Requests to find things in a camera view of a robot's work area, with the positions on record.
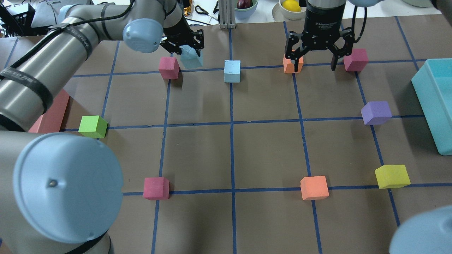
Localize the scissors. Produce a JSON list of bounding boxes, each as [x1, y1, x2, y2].
[[194, 1, 219, 16]]

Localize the orange foam block left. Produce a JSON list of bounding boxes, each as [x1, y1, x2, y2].
[[283, 55, 304, 74]]

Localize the pink foam block near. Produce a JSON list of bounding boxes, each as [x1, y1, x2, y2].
[[343, 48, 369, 72]]

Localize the yellow foam block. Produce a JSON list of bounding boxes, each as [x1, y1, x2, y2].
[[375, 165, 411, 189]]

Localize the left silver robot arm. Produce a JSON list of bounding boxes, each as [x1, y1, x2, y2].
[[1, 0, 204, 254]]

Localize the light blue foam block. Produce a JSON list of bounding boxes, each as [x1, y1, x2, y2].
[[180, 45, 203, 69], [224, 60, 241, 83]]

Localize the aluminium frame post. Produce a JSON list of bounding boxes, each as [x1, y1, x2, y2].
[[218, 0, 236, 29]]

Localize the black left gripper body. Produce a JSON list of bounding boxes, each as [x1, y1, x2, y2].
[[160, 16, 204, 52]]

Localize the beige bowl with lemon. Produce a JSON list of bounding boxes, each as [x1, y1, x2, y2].
[[272, 0, 306, 22]]

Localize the purple foam block near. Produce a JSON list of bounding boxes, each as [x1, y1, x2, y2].
[[361, 101, 392, 125]]

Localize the orange foam block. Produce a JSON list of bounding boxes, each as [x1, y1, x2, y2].
[[283, 55, 304, 74], [300, 176, 329, 201]]

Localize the long red foam bar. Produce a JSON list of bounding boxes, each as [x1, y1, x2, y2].
[[28, 89, 70, 134]]

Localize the turquoise plastic tray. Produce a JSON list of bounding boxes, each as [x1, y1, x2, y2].
[[411, 58, 452, 156]]

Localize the pink foam block far left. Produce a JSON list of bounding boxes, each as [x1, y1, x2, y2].
[[159, 57, 180, 79]]

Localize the orange foam block right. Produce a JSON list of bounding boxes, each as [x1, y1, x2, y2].
[[300, 176, 329, 201]]

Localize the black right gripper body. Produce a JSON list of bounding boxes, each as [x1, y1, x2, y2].
[[285, 0, 355, 60]]

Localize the pink foam block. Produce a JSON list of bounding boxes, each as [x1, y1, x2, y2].
[[159, 57, 180, 79], [143, 177, 171, 200], [343, 48, 369, 72]]

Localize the green foam block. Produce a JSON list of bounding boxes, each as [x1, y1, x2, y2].
[[78, 115, 108, 138]]

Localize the blue bowl with eggplant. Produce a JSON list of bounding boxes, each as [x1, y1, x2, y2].
[[234, 0, 258, 19]]

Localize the pink foam block far right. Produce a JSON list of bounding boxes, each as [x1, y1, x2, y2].
[[143, 177, 171, 200]]

